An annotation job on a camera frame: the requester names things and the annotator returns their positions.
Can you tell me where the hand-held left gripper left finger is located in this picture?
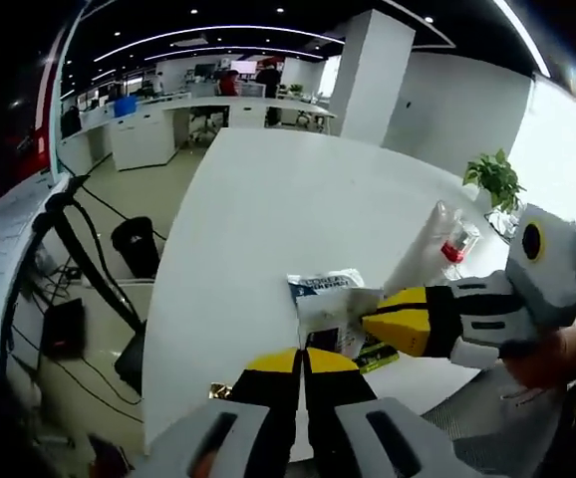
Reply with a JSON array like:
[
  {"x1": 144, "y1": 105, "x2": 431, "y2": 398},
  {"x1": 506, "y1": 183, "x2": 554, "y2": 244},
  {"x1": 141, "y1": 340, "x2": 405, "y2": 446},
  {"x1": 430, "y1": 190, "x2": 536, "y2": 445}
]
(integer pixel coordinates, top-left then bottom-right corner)
[{"x1": 131, "y1": 347, "x2": 303, "y2": 478}]

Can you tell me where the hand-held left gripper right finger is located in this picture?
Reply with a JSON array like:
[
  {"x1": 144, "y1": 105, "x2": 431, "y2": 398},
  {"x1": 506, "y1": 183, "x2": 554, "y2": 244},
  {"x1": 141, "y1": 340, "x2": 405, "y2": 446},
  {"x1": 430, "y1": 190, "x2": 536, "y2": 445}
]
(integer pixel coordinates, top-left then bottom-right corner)
[{"x1": 303, "y1": 347, "x2": 468, "y2": 478}]

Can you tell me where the green black skincare sachet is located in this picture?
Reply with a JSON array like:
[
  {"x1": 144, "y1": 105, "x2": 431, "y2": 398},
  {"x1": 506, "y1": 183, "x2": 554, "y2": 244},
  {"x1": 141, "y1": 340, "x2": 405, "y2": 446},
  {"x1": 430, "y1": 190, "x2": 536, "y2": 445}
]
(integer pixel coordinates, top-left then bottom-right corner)
[{"x1": 356, "y1": 341, "x2": 401, "y2": 375}]

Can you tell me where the large red collar skincare bottle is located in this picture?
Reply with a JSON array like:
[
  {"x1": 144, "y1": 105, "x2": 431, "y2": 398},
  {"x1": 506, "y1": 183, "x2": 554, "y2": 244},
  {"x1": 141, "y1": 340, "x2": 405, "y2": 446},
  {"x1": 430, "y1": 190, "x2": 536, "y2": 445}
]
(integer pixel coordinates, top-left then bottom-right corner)
[{"x1": 436, "y1": 211, "x2": 482, "y2": 283}]

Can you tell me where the white skincare tube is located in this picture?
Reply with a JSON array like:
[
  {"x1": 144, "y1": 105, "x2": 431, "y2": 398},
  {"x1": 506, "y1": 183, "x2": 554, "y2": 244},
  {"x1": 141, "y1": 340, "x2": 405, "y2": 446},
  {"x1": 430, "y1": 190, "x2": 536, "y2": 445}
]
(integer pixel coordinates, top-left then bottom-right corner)
[{"x1": 387, "y1": 199, "x2": 451, "y2": 296}]

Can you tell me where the small clear skincare sachet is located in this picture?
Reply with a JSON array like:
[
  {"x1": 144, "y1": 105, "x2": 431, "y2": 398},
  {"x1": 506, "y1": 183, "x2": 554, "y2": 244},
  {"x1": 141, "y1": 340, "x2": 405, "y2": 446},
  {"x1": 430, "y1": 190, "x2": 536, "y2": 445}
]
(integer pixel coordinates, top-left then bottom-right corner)
[{"x1": 294, "y1": 286, "x2": 385, "y2": 360}]

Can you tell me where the dark blue white skincare sachet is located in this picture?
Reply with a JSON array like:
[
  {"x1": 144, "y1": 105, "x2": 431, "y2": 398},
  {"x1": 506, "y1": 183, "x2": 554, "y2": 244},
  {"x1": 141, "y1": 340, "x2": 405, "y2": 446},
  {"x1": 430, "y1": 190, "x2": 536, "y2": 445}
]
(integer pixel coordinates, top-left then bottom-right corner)
[{"x1": 286, "y1": 267, "x2": 365, "y2": 301}]

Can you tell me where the person's right hand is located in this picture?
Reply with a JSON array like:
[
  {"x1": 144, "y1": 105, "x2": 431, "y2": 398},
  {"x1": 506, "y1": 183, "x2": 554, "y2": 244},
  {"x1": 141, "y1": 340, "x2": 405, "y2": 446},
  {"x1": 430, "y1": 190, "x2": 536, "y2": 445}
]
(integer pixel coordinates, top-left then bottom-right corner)
[{"x1": 498, "y1": 306, "x2": 576, "y2": 392}]

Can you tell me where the potted green plant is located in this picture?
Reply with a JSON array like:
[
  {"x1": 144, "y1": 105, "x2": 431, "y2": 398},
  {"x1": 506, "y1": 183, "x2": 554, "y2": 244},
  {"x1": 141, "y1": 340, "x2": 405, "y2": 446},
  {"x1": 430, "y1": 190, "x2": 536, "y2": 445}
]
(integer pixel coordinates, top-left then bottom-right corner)
[{"x1": 461, "y1": 147, "x2": 528, "y2": 216}]

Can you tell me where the black trash bin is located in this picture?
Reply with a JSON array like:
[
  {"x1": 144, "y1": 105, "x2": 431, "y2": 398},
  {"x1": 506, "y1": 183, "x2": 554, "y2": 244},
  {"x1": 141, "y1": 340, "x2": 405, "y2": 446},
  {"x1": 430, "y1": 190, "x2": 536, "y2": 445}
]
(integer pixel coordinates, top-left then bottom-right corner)
[{"x1": 110, "y1": 215, "x2": 162, "y2": 281}]

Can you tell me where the black floor box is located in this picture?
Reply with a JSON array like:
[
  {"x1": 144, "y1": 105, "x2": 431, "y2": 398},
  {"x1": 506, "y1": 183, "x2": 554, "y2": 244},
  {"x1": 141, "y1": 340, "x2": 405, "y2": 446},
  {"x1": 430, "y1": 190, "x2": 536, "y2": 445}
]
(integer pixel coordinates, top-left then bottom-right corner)
[{"x1": 40, "y1": 297, "x2": 89, "y2": 360}]

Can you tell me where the black stand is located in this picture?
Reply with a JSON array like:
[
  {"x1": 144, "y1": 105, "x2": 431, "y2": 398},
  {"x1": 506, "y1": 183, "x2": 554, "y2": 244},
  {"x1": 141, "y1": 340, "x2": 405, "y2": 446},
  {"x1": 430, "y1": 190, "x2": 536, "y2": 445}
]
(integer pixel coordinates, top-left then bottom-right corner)
[{"x1": 32, "y1": 175, "x2": 148, "y2": 395}]

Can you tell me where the white office desk row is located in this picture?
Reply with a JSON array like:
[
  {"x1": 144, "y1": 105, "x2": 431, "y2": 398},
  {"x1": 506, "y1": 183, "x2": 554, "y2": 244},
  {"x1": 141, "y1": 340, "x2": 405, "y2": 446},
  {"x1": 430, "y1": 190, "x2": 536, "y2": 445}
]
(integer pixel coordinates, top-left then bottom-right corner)
[{"x1": 57, "y1": 93, "x2": 338, "y2": 173}]

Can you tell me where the blue bin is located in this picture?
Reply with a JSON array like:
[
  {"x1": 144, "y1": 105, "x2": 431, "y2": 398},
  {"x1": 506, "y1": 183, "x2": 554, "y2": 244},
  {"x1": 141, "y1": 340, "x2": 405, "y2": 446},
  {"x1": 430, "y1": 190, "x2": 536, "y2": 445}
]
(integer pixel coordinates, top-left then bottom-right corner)
[{"x1": 113, "y1": 96, "x2": 140, "y2": 120}]

